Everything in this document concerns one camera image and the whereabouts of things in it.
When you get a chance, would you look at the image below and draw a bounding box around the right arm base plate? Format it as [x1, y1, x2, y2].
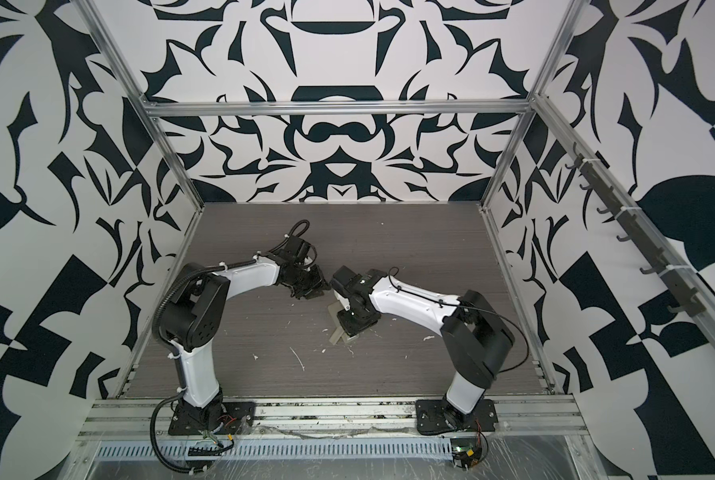
[415, 399, 499, 436]

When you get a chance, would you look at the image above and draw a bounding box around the aluminium frame back bar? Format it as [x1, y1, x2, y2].
[143, 99, 529, 118]

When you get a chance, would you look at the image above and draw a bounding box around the small green circuit board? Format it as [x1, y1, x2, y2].
[451, 436, 489, 470]

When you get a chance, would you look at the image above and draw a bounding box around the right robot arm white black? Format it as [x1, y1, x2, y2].
[331, 266, 515, 419]

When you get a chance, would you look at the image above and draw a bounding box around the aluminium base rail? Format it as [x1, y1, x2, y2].
[78, 395, 589, 440]

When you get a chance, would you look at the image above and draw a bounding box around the black corrugated cable conduit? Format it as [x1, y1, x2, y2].
[148, 263, 227, 475]

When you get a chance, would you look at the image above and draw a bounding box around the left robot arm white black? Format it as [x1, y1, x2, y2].
[152, 234, 330, 424]

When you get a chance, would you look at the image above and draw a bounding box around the white remote control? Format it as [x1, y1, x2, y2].
[328, 301, 359, 345]

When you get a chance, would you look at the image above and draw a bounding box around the white slotted cable duct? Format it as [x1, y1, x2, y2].
[96, 437, 453, 461]

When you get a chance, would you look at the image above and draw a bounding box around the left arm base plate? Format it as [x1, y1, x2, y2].
[168, 400, 257, 436]

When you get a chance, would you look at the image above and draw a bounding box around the black wall hook rack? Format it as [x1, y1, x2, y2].
[567, 142, 707, 317]

